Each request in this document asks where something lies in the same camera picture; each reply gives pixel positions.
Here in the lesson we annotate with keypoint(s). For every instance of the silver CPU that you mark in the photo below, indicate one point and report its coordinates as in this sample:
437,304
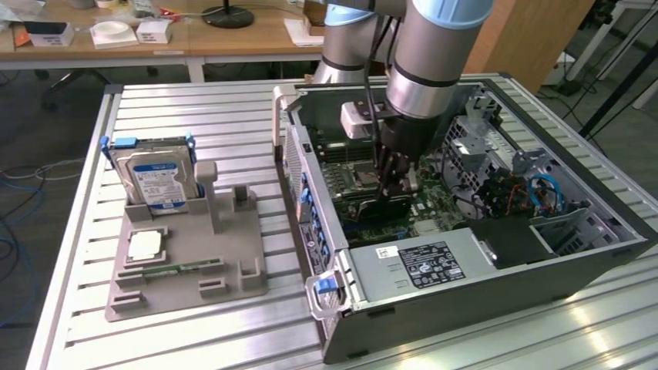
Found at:
145,244

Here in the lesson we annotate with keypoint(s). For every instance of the brown cardboard box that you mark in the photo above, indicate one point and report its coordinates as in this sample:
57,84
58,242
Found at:
314,13

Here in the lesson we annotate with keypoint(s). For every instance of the CPU socket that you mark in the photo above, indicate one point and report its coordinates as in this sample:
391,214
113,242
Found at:
363,175

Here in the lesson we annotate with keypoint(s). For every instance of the black slanted metal post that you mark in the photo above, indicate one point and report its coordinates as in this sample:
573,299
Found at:
597,115

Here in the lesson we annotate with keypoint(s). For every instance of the wooden desk white frame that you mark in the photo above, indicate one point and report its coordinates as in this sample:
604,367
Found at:
104,54

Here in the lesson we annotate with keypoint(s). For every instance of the silver hard disk blue label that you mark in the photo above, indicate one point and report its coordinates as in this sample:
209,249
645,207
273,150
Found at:
154,181

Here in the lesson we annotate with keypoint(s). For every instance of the white box black top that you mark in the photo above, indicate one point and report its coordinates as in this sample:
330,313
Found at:
49,36

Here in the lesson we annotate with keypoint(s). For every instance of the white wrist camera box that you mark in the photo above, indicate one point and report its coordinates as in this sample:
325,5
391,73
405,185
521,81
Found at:
357,121

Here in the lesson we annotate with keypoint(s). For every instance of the grey plastic parts rack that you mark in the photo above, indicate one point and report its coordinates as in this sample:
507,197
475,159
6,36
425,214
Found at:
190,239

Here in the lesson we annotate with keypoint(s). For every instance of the small red tool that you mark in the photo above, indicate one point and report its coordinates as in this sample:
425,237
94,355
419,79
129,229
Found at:
170,13

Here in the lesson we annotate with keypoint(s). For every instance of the black graphics card metal bracket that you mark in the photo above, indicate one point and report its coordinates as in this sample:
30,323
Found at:
384,212

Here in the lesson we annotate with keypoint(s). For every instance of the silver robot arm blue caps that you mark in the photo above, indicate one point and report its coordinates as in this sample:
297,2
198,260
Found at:
432,58

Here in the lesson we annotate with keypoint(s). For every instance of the black round lamp base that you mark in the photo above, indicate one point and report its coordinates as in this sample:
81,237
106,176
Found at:
229,17

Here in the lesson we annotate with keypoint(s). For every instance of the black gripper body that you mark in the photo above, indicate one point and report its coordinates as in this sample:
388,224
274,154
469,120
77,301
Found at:
407,135

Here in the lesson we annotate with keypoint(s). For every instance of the white round tray box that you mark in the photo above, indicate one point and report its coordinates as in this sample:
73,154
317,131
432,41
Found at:
113,36

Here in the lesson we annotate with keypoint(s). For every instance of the small white labelled box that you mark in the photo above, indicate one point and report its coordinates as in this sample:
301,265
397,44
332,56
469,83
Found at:
154,32

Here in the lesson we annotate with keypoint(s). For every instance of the grey disk bay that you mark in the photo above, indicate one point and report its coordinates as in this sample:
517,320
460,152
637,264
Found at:
581,223

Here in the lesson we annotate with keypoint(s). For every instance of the green RAM stick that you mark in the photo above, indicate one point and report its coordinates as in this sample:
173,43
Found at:
165,270

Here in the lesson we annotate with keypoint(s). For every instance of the silver perforated drive cage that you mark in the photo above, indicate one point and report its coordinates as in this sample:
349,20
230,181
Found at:
473,150

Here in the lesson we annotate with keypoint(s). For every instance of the white paper booklet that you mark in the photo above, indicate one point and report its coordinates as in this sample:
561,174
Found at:
304,34

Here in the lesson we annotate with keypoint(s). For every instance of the green motherboard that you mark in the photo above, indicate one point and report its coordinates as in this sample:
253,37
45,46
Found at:
432,208

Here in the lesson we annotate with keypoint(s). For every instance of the black open PC case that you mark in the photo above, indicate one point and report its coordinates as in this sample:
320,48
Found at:
463,308

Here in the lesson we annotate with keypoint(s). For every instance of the grey power supply unit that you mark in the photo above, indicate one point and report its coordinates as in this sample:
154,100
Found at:
376,277

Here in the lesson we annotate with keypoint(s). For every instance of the wooden cabinet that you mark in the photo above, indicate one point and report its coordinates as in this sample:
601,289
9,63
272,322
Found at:
540,38

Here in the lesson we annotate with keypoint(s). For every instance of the black chair base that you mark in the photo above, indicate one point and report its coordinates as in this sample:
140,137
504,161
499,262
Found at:
68,79

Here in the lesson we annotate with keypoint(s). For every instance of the blue disk caddy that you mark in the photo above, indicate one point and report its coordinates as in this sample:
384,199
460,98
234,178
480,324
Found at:
125,142

